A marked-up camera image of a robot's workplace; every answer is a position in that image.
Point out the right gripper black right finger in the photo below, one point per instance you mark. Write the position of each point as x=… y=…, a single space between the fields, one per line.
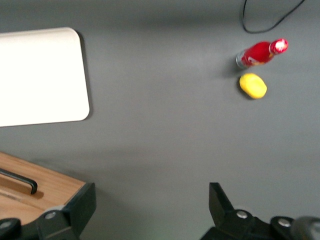
x=221 y=205

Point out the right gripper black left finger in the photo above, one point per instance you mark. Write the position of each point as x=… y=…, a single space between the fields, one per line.
x=80 y=205

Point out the red coke bottle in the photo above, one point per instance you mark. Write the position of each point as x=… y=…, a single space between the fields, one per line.
x=260 y=53

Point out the white rectangular plastic tray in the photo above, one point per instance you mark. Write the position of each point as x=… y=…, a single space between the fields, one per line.
x=37 y=75

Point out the wooden two-drawer cabinet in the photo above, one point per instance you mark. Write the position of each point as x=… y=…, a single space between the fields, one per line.
x=50 y=180

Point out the yellow lemon-shaped object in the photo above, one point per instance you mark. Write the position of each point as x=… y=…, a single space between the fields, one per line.
x=253 y=85

